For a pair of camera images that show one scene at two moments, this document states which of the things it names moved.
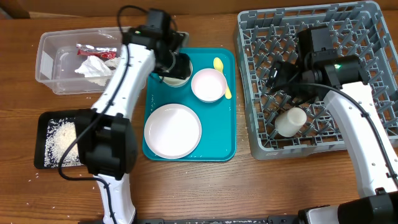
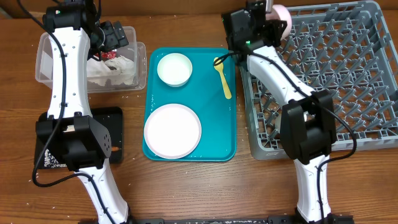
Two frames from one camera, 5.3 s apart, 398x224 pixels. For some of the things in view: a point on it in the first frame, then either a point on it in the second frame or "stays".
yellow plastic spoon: (217, 64) stays
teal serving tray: (217, 119) stays
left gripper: (183, 71) → (114, 41)
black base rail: (279, 219) stays
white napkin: (97, 71) stays
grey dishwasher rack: (308, 129) stays
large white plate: (173, 131) stays
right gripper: (280, 74) → (271, 28)
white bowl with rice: (209, 85) → (280, 14)
